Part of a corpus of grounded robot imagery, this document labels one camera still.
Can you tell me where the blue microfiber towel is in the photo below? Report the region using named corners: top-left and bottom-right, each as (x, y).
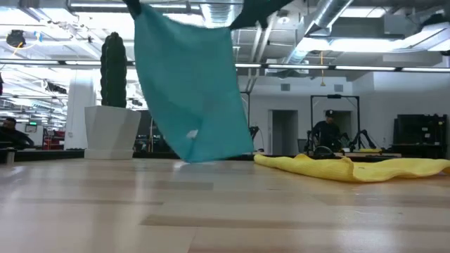
top-left (133, 3), bottom-right (255, 164)

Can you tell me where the yellow microfiber towel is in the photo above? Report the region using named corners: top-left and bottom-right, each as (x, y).
top-left (253, 153), bottom-right (450, 183)

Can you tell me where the green cactus plant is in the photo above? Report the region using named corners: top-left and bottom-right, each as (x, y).
top-left (100, 31), bottom-right (128, 109)

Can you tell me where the ceiling light strip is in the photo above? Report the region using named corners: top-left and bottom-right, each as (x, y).
top-left (333, 65), bottom-right (397, 72)
top-left (0, 59), bottom-right (103, 67)

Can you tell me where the grey doorway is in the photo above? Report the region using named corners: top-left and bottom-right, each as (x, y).
top-left (269, 109), bottom-right (299, 155)

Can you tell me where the white column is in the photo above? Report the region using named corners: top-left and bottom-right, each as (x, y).
top-left (64, 68), bottom-right (96, 151)

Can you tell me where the black round ceiling device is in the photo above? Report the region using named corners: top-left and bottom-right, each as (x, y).
top-left (6, 30), bottom-right (26, 49)

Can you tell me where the white hexagonal plant pot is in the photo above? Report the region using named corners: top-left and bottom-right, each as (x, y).
top-left (84, 105), bottom-right (141, 161)

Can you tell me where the person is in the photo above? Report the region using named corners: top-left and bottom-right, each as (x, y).
top-left (311, 109), bottom-right (342, 154)
top-left (0, 117), bottom-right (35, 150)

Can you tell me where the black background robot station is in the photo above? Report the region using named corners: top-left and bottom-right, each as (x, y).
top-left (304, 93), bottom-right (378, 153)

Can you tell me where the black equipment cabinet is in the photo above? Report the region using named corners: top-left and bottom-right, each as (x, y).
top-left (392, 113), bottom-right (449, 159)

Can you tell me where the silver ventilation duct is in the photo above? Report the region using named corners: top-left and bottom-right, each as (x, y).
top-left (281, 0), bottom-right (354, 70)

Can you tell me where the black aluminium table frame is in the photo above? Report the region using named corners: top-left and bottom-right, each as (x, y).
top-left (0, 147), bottom-right (450, 164)

